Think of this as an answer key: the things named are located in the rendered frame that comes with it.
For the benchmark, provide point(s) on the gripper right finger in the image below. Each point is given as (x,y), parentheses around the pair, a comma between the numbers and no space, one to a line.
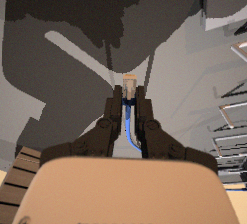
(156,143)

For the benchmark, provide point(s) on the blue patch cord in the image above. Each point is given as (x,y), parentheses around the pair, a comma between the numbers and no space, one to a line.
(127,123)

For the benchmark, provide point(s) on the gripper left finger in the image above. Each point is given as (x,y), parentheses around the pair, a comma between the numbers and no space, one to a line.
(99,141)

